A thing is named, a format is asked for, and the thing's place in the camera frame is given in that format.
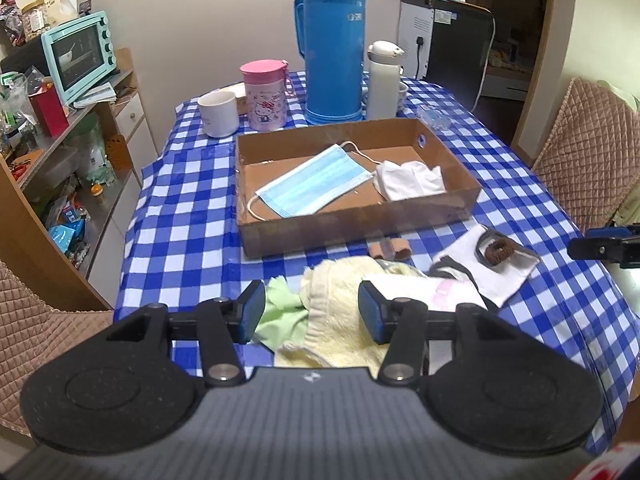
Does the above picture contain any brown beige elastic band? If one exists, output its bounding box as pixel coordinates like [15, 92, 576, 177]
[367, 240, 412, 261]

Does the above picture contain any black fridge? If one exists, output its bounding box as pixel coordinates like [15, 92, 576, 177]
[400, 0, 496, 108]

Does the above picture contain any yellow towel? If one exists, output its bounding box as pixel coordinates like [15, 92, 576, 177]
[274, 256, 426, 368]

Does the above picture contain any blue face mask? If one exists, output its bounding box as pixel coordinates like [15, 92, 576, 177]
[247, 141, 381, 222]

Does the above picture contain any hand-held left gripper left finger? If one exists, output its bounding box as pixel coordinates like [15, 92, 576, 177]
[107, 280, 266, 387]

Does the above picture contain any wooden shelf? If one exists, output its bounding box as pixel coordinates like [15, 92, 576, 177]
[0, 47, 166, 311]

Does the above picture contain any green cloth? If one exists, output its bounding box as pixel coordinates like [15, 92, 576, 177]
[252, 277, 311, 350]

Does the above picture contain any dark snack bag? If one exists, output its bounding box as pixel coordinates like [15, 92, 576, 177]
[0, 0, 26, 46]

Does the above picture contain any clear cotton swab box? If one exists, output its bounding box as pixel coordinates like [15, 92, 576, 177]
[417, 105, 453, 133]

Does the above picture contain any brown hair tie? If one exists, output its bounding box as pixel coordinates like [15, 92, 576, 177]
[486, 240, 517, 266]

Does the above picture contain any white insulated bottle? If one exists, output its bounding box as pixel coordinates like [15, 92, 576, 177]
[366, 41, 405, 121]

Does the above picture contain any white mug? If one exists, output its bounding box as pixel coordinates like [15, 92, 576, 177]
[197, 91, 240, 138]

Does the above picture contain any teal toaster oven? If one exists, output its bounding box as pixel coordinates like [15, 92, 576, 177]
[41, 10, 120, 106]

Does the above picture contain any clear food jar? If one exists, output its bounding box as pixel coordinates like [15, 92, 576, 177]
[21, 0, 51, 41]

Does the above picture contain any large blue thermos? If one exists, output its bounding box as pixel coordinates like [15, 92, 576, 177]
[294, 0, 368, 126]

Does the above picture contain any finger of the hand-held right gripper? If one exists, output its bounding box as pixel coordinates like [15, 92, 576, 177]
[567, 226, 640, 268]

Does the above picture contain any pink cartoon cup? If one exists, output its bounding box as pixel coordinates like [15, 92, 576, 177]
[239, 59, 295, 132]

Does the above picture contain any stack of papers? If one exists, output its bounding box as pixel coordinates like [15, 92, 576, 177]
[72, 82, 118, 108]

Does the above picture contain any beige packet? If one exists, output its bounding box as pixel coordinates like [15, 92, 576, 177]
[219, 84, 248, 115]

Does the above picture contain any quilted brown chair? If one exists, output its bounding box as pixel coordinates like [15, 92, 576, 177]
[0, 260, 116, 436]
[530, 77, 640, 236]

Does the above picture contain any white grey-trimmed sock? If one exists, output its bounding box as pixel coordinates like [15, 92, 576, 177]
[425, 225, 541, 308]

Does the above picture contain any black microwave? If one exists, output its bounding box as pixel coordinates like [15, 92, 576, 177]
[0, 35, 51, 81]

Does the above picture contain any brown cardboard box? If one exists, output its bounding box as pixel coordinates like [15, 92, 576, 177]
[235, 117, 483, 260]

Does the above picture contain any white patterned cup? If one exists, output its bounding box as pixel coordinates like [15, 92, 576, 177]
[361, 82, 410, 111]

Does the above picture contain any red box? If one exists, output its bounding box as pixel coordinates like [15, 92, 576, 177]
[27, 86, 70, 137]

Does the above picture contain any red white patterned cloth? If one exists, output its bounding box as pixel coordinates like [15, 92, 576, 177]
[575, 440, 640, 480]

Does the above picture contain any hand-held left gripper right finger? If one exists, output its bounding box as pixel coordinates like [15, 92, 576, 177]
[358, 280, 521, 383]

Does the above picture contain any white folded cloth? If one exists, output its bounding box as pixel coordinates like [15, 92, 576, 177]
[372, 160, 447, 202]

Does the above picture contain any black plug cable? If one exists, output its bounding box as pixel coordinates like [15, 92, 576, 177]
[414, 35, 429, 81]

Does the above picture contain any blue white checkered tablecloth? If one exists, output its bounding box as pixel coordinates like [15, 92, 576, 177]
[115, 70, 640, 461]

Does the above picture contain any white cable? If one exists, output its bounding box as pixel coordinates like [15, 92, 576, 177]
[472, 15, 497, 111]

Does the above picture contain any white pink printed cloth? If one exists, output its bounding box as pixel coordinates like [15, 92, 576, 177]
[367, 274, 488, 312]

